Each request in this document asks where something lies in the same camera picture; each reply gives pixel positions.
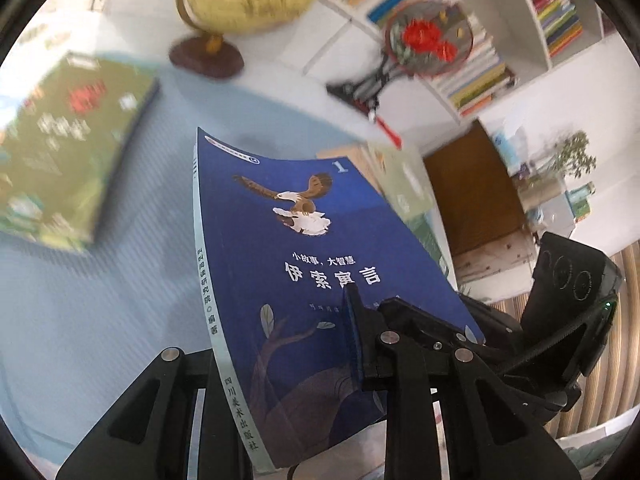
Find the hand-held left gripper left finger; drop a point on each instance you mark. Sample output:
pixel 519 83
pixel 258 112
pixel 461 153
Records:
pixel 202 370

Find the red fan tassel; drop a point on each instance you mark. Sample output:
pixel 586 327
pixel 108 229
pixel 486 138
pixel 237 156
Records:
pixel 387 127

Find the row of red yellow shelf books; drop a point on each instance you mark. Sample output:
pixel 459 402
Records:
pixel 555 15

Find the light blue mat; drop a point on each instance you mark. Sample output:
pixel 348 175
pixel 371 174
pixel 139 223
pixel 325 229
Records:
pixel 100 335

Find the teal small box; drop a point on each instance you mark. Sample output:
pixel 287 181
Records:
pixel 582 205

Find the brown wooden cabinet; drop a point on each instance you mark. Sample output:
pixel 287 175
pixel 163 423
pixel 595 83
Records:
pixel 470 190

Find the small green plant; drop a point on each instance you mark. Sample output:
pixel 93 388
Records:
pixel 575 155

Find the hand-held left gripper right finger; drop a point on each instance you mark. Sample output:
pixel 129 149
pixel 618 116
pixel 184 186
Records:
pixel 356 345

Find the navy blue eagle book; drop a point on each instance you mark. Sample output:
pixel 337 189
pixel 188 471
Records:
pixel 300 240

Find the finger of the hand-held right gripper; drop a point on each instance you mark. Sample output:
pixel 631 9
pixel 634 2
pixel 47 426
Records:
pixel 425 330

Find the round fan on black stand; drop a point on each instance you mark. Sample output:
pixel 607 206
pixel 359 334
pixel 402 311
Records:
pixel 480 85

